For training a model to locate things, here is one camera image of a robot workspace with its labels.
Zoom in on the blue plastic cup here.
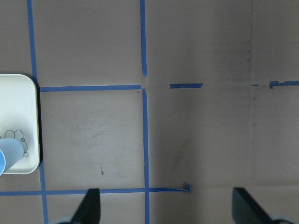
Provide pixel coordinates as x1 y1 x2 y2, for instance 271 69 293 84
0 138 24 175

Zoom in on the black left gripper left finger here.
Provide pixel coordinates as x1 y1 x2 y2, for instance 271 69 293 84
71 189 101 224

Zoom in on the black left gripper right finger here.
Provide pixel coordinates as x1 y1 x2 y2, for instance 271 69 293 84
232 187 273 224

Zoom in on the cream rectangular serving tray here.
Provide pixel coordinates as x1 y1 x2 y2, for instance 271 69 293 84
0 74 41 175

